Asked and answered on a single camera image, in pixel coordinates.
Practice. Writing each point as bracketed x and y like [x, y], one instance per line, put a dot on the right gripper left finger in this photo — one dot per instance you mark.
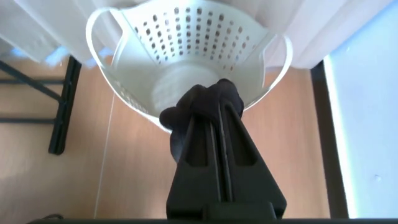
[196, 186]

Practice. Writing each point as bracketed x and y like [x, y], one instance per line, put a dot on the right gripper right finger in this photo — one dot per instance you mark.
[252, 183]

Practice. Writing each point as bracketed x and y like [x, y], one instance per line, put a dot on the black garment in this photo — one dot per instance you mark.
[202, 99]

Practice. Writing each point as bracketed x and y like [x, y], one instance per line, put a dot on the white laundry basket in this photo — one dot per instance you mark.
[192, 37]

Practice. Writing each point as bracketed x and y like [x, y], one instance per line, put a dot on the black clothes rack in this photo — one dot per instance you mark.
[65, 105]

